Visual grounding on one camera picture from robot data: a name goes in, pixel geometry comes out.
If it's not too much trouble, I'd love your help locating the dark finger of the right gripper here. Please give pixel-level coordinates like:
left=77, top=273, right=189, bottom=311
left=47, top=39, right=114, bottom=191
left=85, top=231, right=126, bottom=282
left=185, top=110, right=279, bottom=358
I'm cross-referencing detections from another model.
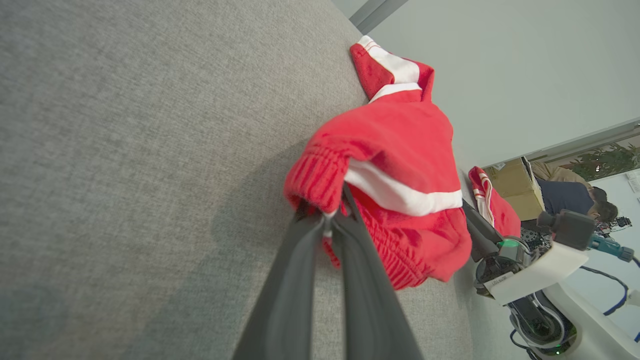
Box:
left=462, top=199, right=504, bottom=246
left=469, top=229, right=501, bottom=264

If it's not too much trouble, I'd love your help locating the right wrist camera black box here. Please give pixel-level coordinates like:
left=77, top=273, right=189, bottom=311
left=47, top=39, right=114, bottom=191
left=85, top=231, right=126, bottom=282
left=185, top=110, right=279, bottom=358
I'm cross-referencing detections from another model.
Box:
left=537, top=209, right=597, bottom=251

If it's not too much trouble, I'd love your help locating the person in navy top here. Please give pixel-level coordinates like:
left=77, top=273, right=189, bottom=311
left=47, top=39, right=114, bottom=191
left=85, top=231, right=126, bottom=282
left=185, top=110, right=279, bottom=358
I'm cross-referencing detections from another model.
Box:
left=537, top=179, right=619, bottom=224

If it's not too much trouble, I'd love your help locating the grey fabric sofa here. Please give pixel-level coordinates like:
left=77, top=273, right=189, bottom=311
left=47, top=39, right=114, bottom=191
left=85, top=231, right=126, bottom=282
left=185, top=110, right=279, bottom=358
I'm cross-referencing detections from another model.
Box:
left=0, top=0, right=476, bottom=360

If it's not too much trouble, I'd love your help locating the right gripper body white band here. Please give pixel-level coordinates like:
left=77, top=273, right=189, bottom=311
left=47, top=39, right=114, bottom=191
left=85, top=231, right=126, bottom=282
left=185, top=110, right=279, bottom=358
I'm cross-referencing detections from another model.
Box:
left=474, top=238, right=591, bottom=307

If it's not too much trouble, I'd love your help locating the green leafy plant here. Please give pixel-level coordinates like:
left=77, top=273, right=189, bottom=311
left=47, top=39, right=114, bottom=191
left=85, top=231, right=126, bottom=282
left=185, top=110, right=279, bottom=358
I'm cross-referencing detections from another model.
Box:
left=569, top=142, right=640, bottom=182

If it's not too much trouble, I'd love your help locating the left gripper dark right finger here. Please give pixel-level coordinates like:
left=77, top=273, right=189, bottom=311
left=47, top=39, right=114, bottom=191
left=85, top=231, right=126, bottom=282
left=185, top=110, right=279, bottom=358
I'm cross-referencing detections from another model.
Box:
left=330, top=182, right=426, bottom=360

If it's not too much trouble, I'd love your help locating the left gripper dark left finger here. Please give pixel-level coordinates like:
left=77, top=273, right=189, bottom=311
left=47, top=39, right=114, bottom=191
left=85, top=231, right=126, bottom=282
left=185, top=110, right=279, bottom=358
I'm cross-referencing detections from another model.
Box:
left=232, top=212, right=331, bottom=360

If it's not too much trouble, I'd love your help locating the person in brown jacket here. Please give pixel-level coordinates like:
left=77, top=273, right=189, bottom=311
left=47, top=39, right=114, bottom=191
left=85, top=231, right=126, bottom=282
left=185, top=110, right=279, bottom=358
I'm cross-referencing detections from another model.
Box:
left=530, top=160, right=609, bottom=202

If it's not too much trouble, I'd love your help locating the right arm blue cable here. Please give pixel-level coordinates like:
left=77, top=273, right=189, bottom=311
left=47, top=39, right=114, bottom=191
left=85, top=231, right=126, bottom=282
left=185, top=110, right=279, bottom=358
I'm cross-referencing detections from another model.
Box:
left=580, top=265, right=630, bottom=317

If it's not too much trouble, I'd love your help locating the right wrist camera teal plug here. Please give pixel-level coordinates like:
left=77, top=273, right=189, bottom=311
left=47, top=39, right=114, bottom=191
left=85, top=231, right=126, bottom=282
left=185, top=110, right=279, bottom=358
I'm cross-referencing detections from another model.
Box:
left=589, top=234, right=636, bottom=263

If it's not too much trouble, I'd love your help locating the brown cardboard box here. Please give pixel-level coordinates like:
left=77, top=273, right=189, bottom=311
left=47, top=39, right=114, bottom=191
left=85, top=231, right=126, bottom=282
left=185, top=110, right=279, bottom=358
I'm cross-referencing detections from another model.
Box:
left=484, top=157, right=546, bottom=222

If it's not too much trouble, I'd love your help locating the red Bulls 23 jersey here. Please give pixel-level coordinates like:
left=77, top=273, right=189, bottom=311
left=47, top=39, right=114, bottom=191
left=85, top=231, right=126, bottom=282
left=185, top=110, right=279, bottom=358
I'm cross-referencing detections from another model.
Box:
left=468, top=166, right=522, bottom=238

